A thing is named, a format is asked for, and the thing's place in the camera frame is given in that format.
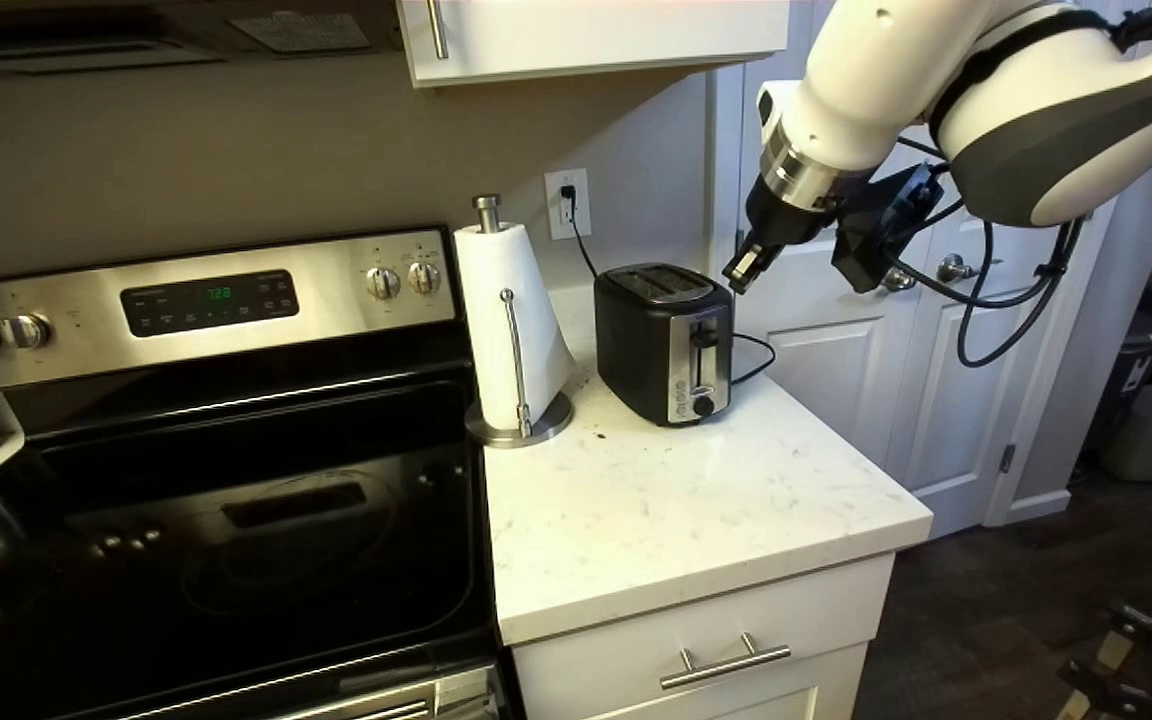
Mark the white upper wall cabinet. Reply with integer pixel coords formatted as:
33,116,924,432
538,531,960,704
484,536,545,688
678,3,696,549
396,0,792,89

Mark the metal paper towel holder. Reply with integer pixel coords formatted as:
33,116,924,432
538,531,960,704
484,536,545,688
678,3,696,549
464,190,578,454

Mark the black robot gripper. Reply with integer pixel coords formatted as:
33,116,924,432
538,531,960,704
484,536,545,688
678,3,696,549
725,186,844,295

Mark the white counter base cabinet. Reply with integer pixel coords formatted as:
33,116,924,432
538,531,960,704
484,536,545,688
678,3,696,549
512,557,892,720

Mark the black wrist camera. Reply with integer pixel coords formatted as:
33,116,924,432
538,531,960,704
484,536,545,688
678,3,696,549
832,163,946,291

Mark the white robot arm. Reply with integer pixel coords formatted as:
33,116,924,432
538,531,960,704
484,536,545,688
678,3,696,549
725,0,1152,291

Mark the white wall outlet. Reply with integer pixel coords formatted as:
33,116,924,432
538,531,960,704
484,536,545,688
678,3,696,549
545,167,593,241

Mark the black two-slot toaster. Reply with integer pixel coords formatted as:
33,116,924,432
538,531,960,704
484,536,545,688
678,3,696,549
595,263,733,430

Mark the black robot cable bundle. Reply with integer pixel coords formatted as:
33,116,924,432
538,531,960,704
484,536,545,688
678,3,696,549
868,133,1089,372

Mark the white paper towel roll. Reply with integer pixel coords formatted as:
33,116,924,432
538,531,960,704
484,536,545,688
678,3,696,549
451,220,579,432

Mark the stainless steel electric stove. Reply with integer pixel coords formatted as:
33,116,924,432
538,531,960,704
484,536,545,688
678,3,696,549
0,229,508,720

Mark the black toaster power cord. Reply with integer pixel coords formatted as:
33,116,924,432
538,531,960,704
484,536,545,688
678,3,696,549
562,186,786,391

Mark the white panel door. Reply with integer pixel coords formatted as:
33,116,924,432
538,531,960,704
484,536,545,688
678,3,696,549
707,63,1152,536

